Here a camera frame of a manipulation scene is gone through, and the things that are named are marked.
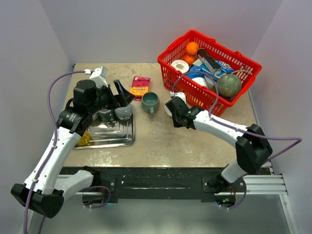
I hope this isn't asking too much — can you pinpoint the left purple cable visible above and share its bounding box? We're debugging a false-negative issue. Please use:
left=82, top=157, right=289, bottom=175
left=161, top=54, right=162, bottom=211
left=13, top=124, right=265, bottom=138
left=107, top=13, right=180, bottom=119
left=23, top=70, right=112, bottom=234

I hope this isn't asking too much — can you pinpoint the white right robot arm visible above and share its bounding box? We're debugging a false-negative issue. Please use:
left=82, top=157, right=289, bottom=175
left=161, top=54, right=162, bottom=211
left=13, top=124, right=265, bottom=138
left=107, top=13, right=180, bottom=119
left=165, top=91, right=273, bottom=194

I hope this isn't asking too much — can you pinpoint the blue plastic snack bag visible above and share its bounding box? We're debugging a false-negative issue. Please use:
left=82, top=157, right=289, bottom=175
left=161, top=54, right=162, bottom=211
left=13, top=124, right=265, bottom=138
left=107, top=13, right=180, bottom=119
left=187, top=64, right=205, bottom=79

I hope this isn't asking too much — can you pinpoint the blue Harry's box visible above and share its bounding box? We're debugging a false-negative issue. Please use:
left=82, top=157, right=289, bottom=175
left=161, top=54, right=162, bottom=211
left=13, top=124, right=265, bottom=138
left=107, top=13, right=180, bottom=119
left=201, top=68, right=222, bottom=89

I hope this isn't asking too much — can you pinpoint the light grey-blue upside-down mug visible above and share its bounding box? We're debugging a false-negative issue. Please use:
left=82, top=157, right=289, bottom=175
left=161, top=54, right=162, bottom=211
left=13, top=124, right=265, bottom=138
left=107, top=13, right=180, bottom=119
left=115, top=104, right=133, bottom=121

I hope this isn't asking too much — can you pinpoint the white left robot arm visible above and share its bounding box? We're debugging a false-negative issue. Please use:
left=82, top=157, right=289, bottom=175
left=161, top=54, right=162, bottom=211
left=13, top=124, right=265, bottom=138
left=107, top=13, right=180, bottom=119
left=11, top=78, right=126, bottom=218

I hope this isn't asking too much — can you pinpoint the lower orange fruit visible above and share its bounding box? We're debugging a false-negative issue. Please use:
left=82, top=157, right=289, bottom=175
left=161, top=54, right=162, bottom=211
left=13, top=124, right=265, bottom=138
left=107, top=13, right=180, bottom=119
left=184, top=55, right=196, bottom=65

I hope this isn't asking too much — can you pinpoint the dark grey upside-down mug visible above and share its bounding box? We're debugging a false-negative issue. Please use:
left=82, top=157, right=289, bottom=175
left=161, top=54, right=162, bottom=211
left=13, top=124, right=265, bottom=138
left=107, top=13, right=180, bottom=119
left=98, top=109, right=117, bottom=127

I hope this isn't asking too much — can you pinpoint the teal green ceramic mug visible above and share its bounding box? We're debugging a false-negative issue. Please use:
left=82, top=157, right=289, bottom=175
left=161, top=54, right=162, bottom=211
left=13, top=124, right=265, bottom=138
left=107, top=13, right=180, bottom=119
left=141, top=92, right=160, bottom=116

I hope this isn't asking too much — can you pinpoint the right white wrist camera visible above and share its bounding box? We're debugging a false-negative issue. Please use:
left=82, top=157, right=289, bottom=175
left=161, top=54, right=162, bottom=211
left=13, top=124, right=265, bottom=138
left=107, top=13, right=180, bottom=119
left=170, top=91, right=186, bottom=103

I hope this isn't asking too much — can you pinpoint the blue M&M's bag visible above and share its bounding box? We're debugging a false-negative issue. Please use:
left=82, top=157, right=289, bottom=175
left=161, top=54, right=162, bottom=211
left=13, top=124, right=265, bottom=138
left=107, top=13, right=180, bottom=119
left=216, top=60, right=234, bottom=73

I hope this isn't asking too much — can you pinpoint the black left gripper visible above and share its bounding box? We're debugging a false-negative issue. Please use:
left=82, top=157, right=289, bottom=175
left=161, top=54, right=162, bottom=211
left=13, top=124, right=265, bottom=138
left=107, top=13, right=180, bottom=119
left=89, top=79, right=135, bottom=115

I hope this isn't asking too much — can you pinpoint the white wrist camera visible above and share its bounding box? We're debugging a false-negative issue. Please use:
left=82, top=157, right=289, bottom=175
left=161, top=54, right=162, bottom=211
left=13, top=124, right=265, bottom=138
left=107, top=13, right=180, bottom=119
left=170, top=91, right=186, bottom=103
left=84, top=66, right=108, bottom=88

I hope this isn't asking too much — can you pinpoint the red plastic shopping basket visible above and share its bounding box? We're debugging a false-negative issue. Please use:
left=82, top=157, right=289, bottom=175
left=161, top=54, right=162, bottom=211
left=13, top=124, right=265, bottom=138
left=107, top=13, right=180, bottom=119
left=157, top=30, right=262, bottom=117

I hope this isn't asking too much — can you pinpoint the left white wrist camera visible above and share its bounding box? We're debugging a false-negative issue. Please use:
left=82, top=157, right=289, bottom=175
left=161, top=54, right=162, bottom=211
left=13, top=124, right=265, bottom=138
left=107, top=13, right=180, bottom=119
left=84, top=66, right=108, bottom=88

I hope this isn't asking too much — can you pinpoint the green netted melon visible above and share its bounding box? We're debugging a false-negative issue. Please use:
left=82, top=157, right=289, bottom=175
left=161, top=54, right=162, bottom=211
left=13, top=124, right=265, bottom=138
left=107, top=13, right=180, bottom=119
left=216, top=70, right=252, bottom=98

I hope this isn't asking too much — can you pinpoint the dark long carton box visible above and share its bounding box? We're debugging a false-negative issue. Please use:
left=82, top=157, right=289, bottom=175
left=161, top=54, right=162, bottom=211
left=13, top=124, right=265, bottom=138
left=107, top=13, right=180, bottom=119
left=197, top=48, right=221, bottom=75

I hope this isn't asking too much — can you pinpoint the red floral mug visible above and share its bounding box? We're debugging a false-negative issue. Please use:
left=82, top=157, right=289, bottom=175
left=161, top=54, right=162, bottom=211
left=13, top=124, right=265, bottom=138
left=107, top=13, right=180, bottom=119
left=165, top=106, right=172, bottom=117

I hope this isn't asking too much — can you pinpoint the upper orange fruit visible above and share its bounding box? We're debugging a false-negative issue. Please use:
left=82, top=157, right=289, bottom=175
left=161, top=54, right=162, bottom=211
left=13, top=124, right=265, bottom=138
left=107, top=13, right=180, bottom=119
left=186, top=42, right=199, bottom=56

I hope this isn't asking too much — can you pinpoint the yellow mug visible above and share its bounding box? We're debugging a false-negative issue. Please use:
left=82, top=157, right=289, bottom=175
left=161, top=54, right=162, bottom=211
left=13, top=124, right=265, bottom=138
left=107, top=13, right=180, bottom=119
left=76, top=130, right=91, bottom=147

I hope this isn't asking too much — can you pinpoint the Scrub Mommy sponge pack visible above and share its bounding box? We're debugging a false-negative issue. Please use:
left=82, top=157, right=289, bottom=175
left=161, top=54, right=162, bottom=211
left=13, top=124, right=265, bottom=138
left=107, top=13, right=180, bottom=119
left=130, top=76, right=151, bottom=101

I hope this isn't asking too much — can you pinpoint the orange fruit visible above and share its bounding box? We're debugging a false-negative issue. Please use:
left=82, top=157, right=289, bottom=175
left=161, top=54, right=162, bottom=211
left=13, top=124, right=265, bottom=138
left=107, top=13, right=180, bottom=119
left=186, top=42, right=199, bottom=56
left=184, top=55, right=196, bottom=65

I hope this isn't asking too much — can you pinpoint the steel drying tray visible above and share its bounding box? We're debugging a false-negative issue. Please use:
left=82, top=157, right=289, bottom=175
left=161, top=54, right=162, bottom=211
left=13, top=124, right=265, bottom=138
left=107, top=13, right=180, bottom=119
left=75, top=105, right=136, bottom=150

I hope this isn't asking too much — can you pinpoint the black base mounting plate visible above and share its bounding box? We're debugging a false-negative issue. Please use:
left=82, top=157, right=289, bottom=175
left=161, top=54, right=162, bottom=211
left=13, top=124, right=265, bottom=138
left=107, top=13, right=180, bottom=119
left=58, top=165, right=244, bottom=204

